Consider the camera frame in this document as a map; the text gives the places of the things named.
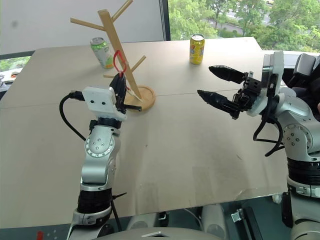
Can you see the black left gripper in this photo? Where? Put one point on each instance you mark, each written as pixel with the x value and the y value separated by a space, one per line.
pixel 132 108

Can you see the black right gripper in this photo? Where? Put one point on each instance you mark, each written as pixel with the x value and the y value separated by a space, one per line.
pixel 250 90

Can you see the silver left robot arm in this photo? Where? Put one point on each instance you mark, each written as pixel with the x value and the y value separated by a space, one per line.
pixel 97 160

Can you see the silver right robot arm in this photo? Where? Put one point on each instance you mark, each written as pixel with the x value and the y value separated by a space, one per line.
pixel 296 130

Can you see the wooden tree stand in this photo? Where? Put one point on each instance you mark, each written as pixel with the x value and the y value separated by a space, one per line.
pixel 117 50

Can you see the green drink can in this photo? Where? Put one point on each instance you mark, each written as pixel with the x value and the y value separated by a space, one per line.
pixel 103 53

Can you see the yellow drink can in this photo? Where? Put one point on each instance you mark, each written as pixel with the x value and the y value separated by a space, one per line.
pixel 197 51

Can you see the black office chair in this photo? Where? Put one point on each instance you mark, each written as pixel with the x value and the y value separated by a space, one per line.
pixel 306 67

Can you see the white clutter with red item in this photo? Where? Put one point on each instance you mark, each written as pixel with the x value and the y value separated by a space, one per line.
pixel 8 78

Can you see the pale rounded shape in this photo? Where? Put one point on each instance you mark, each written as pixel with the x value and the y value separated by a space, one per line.
pixel 212 220
pixel 140 221

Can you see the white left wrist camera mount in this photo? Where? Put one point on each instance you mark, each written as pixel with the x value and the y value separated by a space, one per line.
pixel 100 98

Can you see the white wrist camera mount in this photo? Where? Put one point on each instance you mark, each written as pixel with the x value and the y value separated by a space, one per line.
pixel 100 98
pixel 277 65

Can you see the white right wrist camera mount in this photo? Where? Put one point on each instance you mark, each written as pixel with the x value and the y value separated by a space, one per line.
pixel 277 65

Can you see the dark window frame post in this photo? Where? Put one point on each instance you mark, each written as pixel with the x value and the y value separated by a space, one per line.
pixel 165 20

